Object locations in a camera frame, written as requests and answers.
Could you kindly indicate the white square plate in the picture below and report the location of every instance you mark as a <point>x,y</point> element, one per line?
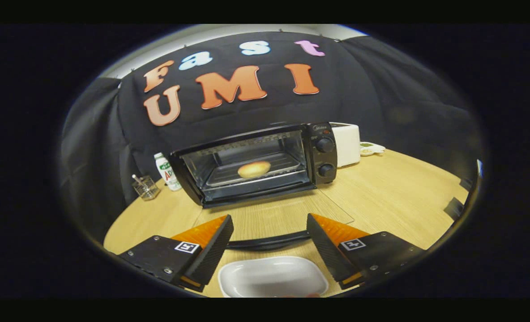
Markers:
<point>271,277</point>

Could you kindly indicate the small white snack dish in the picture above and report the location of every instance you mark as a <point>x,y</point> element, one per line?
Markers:
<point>372,148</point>

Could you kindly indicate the dark chair back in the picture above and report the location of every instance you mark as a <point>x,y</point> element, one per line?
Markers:
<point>454,208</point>

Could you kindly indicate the clear utensil holder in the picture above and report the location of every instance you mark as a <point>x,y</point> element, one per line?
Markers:
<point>146,188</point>

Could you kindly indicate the black toaster oven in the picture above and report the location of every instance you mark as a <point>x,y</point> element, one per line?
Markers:
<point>323,158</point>

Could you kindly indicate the white bottle green label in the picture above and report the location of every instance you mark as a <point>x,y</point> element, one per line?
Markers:
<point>166,172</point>

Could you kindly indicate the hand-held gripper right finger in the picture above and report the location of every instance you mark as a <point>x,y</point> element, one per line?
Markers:
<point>327,252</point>

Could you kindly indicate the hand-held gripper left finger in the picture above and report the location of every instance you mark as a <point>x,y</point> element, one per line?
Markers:
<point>210,255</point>

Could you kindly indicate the sugared doughnut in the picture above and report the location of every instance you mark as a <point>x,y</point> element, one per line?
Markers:
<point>254,170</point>

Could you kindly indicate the white bread toaster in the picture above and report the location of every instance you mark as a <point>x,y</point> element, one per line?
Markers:
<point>350,145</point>

